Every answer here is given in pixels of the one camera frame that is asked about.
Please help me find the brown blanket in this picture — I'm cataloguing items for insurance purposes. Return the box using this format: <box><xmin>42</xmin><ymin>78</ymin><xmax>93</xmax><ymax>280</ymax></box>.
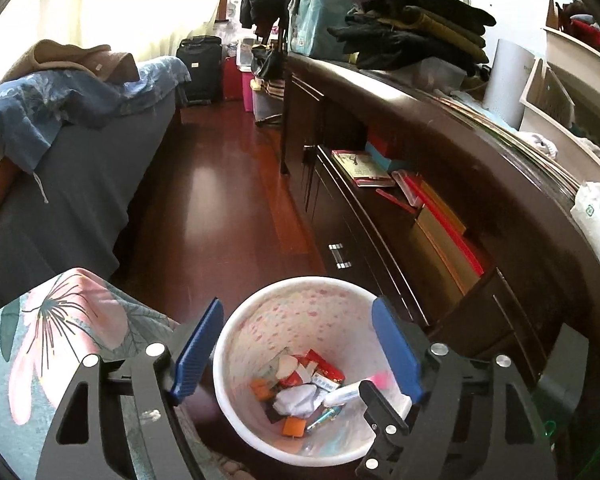
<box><xmin>0</xmin><ymin>39</ymin><xmax>141</xmax><ymax>83</ymax></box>

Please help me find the white roll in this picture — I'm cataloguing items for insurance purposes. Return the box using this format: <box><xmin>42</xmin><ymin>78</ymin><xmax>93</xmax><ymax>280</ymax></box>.
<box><xmin>482</xmin><ymin>39</ymin><xmax>536</xmax><ymax>123</ymax></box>

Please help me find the dark wooden cabinet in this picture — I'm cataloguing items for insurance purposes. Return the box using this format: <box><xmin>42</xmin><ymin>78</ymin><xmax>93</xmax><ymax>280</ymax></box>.
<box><xmin>280</xmin><ymin>52</ymin><xmax>600</xmax><ymax>391</ymax></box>

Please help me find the stack of red books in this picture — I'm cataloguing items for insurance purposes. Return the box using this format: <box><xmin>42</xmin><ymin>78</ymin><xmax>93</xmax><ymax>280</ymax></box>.
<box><xmin>405</xmin><ymin>175</ymin><xmax>491</xmax><ymax>296</ymax></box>

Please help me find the clear storage box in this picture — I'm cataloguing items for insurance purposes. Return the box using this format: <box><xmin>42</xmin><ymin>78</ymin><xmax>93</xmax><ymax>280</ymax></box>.
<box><xmin>236</xmin><ymin>38</ymin><xmax>256</xmax><ymax>72</ymax></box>

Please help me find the white curtain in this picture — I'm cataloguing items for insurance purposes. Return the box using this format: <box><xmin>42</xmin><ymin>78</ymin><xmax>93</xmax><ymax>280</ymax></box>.
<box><xmin>45</xmin><ymin>0</ymin><xmax>231</xmax><ymax>56</ymax></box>

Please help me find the black handbag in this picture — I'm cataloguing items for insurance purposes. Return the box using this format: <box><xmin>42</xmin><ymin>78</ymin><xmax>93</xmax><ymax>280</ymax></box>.
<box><xmin>252</xmin><ymin>46</ymin><xmax>284</xmax><ymax>80</ymax></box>

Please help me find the cream storage bin with clothes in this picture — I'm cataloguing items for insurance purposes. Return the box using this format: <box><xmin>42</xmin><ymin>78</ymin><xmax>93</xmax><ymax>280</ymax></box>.
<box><xmin>545</xmin><ymin>0</ymin><xmax>600</xmax><ymax>81</ymax></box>

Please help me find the striped bag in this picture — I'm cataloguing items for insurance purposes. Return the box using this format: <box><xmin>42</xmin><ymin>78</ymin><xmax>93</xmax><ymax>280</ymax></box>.
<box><xmin>252</xmin><ymin>79</ymin><xmax>285</xmax><ymax>123</ymax></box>

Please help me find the stack of dark folded clothes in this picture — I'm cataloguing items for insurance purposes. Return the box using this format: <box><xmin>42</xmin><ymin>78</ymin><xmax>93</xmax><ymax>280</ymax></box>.
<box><xmin>327</xmin><ymin>0</ymin><xmax>496</xmax><ymax>70</ymax></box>

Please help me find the illustrated book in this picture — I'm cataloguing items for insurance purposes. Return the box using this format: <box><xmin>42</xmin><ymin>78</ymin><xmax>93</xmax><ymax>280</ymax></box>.
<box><xmin>331</xmin><ymin>150</ymin><xmax>396</xmax><ymax>187</ymax></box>

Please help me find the white plastic tube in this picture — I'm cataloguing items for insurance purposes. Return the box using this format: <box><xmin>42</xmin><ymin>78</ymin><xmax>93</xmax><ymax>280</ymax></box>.
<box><xmin>322</xmin><ymin>370</ymin><xmax>396</xmax><ymax>407</ymax></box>

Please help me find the blue patterned quilt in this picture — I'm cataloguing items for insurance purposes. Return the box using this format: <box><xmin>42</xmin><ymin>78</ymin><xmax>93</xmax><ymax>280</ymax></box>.
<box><xmin>0</xmin><ymin>57</ymin><xmax>192</xmax><ymax>171</ymax></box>

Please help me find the pink container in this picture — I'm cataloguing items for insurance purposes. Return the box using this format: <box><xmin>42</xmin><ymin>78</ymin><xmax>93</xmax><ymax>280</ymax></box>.
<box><xmin>242</xmin><ymin>72</ymin><xmax>257</xmax><ymax>112</ymax></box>

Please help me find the black suitcase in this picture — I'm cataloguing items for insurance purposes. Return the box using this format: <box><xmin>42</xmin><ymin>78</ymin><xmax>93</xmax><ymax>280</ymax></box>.
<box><xmin>176</xmin><ymin>35</ymin><xmax>224</xmax><ymax>106</ymax></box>

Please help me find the bed with grey sheet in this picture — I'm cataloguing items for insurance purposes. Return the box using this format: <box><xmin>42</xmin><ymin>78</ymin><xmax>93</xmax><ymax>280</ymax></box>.
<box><xmin>0</xmin><ymin>57</ymin><xmax>191</xmax><ymax>311</ymax></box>

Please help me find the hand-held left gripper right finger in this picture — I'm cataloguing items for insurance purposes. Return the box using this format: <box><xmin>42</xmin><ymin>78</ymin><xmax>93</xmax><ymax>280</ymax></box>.
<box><xmin>355</xmin><ymin>296</ymin><xmax>558</xmax><ymax>480</ymax></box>

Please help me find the white rolled sock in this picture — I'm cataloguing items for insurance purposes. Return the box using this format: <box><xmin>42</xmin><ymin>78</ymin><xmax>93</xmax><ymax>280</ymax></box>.
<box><xmin>517</xmin><ymin>131</ymin><xmax>558</xmax><ymax>157</ymax></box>

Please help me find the teal cardboard box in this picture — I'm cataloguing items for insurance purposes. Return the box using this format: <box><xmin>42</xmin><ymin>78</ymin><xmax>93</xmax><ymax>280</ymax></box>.
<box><xmin>288</xmin><ymin>0</ymin><xmax>366</xmax><ymax>58</ymax></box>

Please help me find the white waste bin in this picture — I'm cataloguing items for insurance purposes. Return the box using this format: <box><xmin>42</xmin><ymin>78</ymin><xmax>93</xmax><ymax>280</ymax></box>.
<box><xmin>212</xmin><ymin>276</ymin><xmax>413</xmax><ymax>465</ymax></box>

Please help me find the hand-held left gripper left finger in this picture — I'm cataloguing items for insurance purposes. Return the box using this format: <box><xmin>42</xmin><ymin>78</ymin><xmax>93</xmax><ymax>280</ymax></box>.
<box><xmin>35</xmin><ymin>297</ymin><xmax>226</xmax><ymax>480</ymax></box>

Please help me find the red and white packet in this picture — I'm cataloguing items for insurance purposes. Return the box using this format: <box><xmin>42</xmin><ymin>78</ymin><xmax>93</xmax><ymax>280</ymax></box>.
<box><xmin>305</xmin><ymin>350</ymin><xmax>346</xmax><ymax>391</ymax></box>

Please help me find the red and teal box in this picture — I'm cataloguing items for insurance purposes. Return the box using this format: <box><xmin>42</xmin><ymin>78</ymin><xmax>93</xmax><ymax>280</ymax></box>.
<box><xmin>365</xmin><ymin>132</ymin><xmax>406</xmax><ymax>171</ymax></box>

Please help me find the white plastic bag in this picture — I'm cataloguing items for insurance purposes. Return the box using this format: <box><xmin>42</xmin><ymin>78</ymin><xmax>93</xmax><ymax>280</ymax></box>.
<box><xmin>570</xmin><ymin>181</ymin><xmax>600</xmax><ymax>286</ymax></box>

